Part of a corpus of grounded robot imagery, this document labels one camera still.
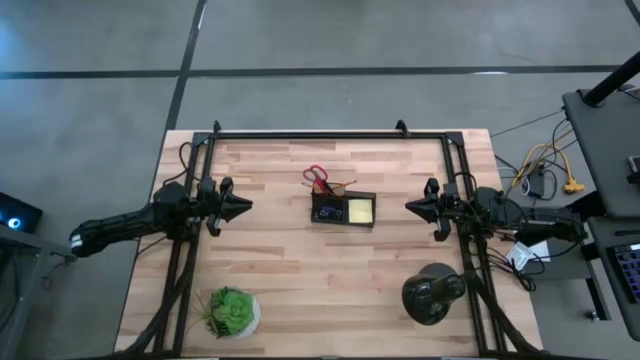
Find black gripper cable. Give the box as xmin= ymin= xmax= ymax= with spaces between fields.
xmin=452 ymin=171 xmax=479 ymax=192
xmin=162 ymin=141 xmax=201 ymax=187

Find yellow sticky note pad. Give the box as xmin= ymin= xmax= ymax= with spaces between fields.
xmin=348 ymin=198 xmax=375 ymax=225

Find black table rig frame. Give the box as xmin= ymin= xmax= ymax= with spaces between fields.
xmin=117 ymin=119 xmax=544 ymax=359

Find keyboard with blue keys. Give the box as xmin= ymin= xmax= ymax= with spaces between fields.
xmin=606 ymin=243 xmax=640 ymax=305

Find green potted succulent plant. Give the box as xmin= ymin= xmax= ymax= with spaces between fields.
xmin=192 ymin=285 xmax=262 ymax=340

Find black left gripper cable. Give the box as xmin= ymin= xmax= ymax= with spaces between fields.
xmin=162 ymin=141 xmax=201 ymax=187

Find grey metal stand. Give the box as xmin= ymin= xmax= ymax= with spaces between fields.
xmin=0 ymin=223 xmax=81 ymax=360

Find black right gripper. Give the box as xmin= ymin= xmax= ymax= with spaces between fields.
xmin=405 ymin=177 xmax=474 ymax=242

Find black power adapter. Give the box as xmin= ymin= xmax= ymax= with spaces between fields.
xmin=528 ymin=169 xmax=547 ymax=199

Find black desk lamp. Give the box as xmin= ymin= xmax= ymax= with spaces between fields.
xmin=400 ymin=262 xmax=469 ymax=326

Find grey side desk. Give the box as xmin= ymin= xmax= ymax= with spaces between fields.
xmin=587 ymin=217 xmax=640 ymax=341

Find red-handled scissors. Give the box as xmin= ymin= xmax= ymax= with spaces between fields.
xmin=302 ymin=163 xmax=331 ymax=195

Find grey cart top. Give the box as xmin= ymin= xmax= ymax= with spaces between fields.
xmin=562 ymin=87 xmax=640 ymax=220

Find black device with blue light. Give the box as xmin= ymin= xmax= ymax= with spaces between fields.
xmin=0 ymin=191 xmax=45 ymax=235

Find yellow power cable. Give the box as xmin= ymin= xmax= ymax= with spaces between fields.
xmin=512 ymin=127 xmax=586 ymax=195

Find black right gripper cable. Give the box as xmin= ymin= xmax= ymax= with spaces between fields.
xmin=452 ymin=171 xmax=479 ymax=192

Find black mesh desk organizer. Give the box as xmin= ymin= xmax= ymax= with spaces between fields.
xmin=309 ymin=187 xmax=378 ymax=230

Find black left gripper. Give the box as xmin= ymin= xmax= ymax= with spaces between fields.
xmin=198 ymin=176 xmax=254 ymax=236

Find black round pole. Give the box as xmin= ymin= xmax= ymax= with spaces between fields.
xmin=583 ymin=49 xmax=640 ymax=108

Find black cable bundle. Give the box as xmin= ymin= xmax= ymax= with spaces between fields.
xmin=469 ymin=234 xmax=546 ymax=291

